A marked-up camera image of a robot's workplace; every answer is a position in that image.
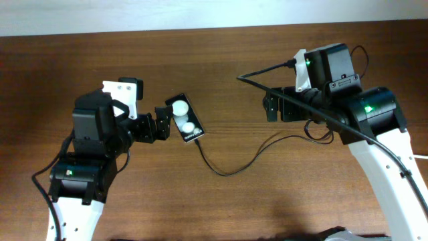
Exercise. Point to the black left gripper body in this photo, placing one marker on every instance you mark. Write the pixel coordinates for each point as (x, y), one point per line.
(124, 136)

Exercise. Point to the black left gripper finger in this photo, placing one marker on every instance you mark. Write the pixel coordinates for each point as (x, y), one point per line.
(144, 129)
(163, 121)

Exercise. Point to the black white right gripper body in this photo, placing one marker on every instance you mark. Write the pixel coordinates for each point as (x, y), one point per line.
(292, 112)

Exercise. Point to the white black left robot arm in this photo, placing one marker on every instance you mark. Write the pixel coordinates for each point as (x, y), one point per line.
(80, 180)

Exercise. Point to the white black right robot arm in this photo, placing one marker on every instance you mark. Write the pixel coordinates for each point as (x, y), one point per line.
(369, 122)

